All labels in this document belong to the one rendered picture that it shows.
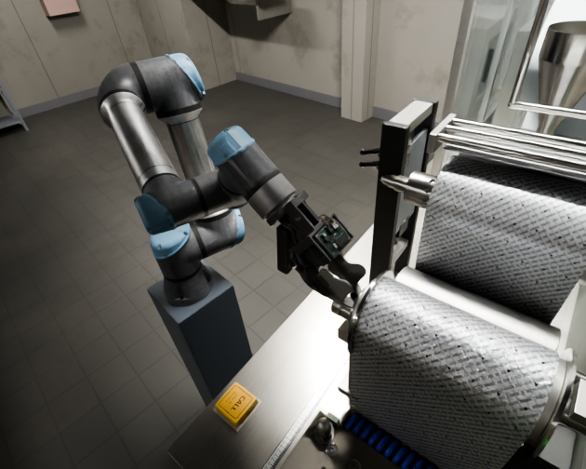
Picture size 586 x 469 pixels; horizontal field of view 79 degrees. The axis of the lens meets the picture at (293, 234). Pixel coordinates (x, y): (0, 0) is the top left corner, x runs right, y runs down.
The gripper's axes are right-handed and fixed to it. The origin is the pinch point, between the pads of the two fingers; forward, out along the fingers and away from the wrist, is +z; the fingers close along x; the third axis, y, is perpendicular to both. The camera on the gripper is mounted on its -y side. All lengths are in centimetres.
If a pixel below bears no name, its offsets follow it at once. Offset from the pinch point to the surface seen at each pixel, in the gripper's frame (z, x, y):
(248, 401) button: 7.3, -15.8, -34.6
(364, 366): 7.6, -7.9, 1.7
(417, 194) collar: -5.7, 20.3, 9.1
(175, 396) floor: 10, -13, -153
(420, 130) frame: -13.8, 37.8, 7.6
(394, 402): 15.3, -7.9, 1.5
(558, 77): -3, 64, 25
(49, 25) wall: -449, 204, -404
